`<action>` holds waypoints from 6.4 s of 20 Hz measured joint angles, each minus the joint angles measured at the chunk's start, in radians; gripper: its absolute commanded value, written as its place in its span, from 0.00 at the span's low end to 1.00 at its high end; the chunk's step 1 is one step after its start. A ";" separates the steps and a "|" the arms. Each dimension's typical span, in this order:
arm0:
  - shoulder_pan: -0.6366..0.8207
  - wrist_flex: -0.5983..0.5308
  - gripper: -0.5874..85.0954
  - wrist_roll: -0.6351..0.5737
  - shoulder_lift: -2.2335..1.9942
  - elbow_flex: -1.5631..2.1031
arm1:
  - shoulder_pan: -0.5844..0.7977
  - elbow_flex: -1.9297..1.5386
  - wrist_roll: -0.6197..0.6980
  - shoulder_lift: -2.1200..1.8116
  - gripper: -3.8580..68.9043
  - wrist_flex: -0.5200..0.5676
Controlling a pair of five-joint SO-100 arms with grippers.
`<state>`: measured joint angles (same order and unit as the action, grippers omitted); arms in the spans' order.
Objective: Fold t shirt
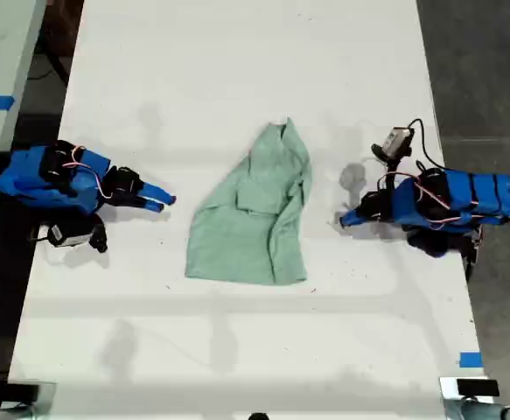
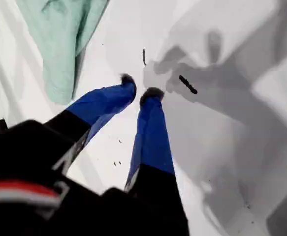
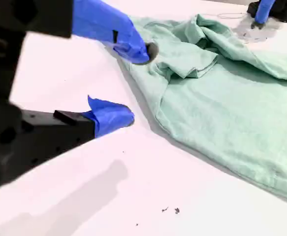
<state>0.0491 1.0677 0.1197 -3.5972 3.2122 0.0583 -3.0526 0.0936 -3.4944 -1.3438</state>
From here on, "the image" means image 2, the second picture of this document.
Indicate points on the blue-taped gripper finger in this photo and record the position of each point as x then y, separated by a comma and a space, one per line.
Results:
101, 103
153, 137

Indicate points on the pale green T-shirt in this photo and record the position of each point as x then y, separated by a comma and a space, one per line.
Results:
59, 37

